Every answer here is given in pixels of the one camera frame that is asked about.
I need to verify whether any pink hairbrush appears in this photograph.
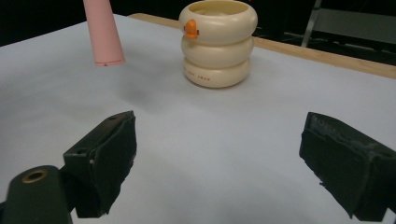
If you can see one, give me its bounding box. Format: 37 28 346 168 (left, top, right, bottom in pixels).
82 0 126 67

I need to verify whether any cream ringed cup orange duck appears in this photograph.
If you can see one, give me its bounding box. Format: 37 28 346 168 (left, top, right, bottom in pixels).
177 0 259 90

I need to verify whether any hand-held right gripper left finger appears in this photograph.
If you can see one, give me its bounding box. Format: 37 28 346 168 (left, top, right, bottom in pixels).
63 110 138 219

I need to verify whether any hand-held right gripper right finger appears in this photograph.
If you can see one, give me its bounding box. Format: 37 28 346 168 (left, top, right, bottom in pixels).
299 111 396 223

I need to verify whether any metal stand with grey panel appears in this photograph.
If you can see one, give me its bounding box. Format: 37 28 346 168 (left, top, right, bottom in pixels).
301 0 396 48

